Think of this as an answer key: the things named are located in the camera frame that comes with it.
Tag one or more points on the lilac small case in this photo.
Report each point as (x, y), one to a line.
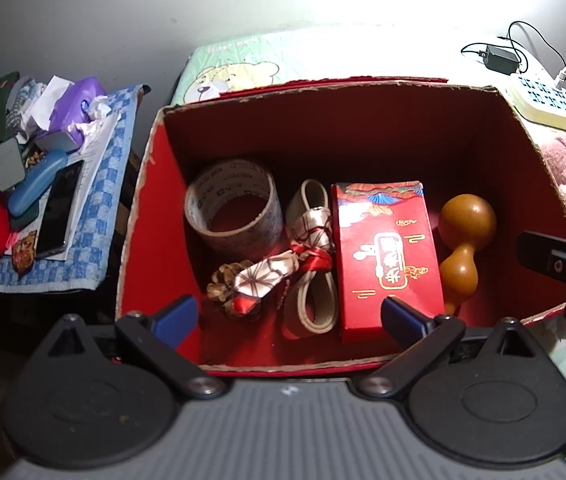
(60, 141)

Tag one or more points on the grey white knit cloth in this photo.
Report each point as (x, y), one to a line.
(20, 105)

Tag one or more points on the red cardboard box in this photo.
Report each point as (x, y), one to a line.
(363, 140)

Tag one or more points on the white paper sheet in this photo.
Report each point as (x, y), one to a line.
(93, 160)

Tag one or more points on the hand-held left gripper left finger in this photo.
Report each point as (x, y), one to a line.
(175, 317)

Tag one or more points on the grey small box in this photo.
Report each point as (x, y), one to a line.
(8, 162)

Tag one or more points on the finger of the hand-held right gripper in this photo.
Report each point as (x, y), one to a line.
(543, 255)

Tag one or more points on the black smartphone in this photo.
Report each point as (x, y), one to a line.
(60, 210)

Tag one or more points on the white power strip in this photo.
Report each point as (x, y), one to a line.
(548, 100)

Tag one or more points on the red gold embroidered charm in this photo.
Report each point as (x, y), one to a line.
(24, 252)

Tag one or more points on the red printed gift box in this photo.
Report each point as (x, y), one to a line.
(388, 260)

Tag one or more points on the beige belt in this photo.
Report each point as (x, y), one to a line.
(313, 305)

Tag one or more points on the clear tape roll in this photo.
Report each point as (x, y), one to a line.
(258, 230)

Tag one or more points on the white crumpled tissue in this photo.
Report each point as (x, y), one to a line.
(97, 116)

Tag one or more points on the dark green glasses case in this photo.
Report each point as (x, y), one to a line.
(23, 217)

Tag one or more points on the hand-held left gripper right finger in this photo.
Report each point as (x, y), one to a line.
(403, 320)

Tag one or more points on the purple tissue pack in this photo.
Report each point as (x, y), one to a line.
(75, 102)

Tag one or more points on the blue glasses case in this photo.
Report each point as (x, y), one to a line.
(35, 185)

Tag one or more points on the brown pine cone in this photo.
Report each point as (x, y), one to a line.
(220, 285)

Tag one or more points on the brown gourd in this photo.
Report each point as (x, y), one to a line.
(465, 220)

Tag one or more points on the blue checkered cloth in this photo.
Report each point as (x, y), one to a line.
(108, 200)

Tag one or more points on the bear print bed sheet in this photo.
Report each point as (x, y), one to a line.
(243, 60)

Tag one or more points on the black power adapter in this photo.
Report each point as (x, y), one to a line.
(502, 59)

